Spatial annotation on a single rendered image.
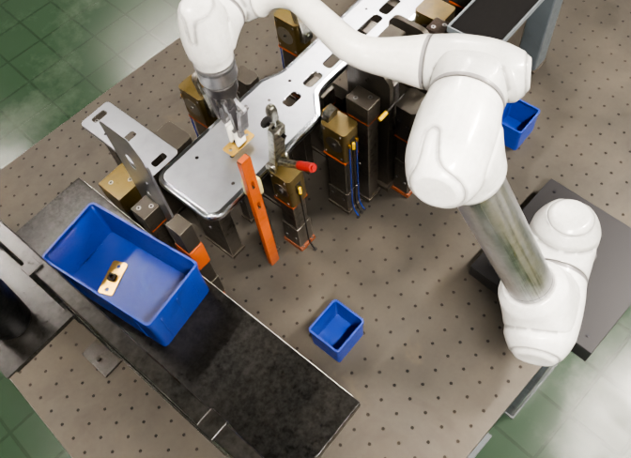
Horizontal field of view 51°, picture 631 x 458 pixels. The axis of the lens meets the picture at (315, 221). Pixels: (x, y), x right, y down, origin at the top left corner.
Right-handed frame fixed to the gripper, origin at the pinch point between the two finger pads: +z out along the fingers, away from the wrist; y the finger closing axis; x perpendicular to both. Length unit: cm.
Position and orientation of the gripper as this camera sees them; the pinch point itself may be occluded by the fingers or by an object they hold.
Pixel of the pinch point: (236, 132)
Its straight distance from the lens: 167.7
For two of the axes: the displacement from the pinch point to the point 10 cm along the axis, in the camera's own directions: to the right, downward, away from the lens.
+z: 0.8, 5.0, 8.6
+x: -6.4, 6.9, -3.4
